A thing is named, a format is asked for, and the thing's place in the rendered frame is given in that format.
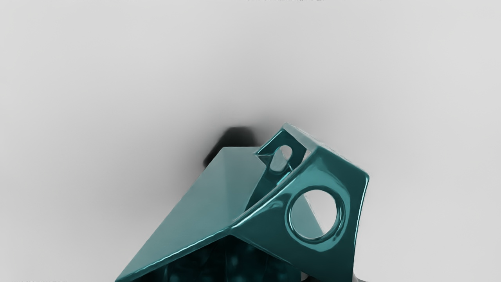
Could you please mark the teal faceted mug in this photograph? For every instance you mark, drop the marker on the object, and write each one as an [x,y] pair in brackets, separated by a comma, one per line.
[211,207]

